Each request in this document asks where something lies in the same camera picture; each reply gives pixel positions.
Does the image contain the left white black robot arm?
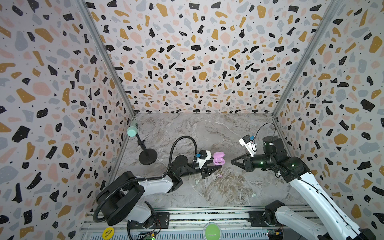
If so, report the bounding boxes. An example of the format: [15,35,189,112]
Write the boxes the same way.
[93,151,225,228]

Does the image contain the pink earbud charging case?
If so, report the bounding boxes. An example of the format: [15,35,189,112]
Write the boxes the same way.
[213,152,225,166]

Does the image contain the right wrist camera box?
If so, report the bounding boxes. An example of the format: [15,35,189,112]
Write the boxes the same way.
[239,135,257,157]

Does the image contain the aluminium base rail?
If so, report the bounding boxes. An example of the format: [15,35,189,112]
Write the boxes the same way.
[80,205,334,240]

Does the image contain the yellow round sticker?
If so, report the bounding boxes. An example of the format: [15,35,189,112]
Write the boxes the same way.
[102,227,115,240]

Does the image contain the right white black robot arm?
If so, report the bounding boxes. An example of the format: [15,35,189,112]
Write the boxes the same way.
[231,135,376,240]

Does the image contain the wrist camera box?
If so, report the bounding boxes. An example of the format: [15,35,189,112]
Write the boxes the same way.
[239,135,257,157]
[194,150,212,169]

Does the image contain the green round button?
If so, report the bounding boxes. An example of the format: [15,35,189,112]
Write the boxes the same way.
[203,222,221,240]

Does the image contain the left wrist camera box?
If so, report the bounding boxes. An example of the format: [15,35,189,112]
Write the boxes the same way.
[194,150,212,169]

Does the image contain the mint green microphone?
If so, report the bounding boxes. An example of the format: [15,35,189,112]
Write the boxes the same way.
[127,120,138,138]

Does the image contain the black corrugated cable hose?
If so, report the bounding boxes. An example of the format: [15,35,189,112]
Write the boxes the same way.
[92,135,199,223]

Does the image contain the black microphone stand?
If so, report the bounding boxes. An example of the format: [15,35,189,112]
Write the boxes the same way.
[136,134,158,166]

